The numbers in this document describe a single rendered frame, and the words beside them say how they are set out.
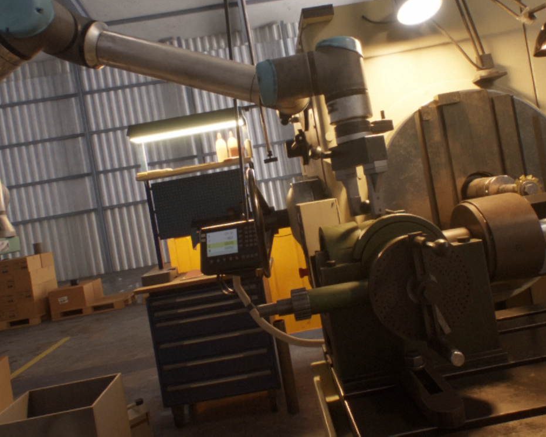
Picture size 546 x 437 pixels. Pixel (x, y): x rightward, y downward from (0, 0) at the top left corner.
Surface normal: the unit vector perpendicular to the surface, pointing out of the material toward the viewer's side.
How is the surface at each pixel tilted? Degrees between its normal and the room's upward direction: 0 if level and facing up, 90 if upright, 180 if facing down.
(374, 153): 90
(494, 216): 50
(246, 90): 119
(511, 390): 0
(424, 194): 90
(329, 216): 90
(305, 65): 79
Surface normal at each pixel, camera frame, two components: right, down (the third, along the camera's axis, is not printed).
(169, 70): -0.23, 0.52
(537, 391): -0.17, -0.99
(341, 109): -0.48, 0.08
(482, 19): 0.04, -0.01
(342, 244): -0.07, -0.64
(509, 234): 0.00, -0.24
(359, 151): -0.88, 0.15
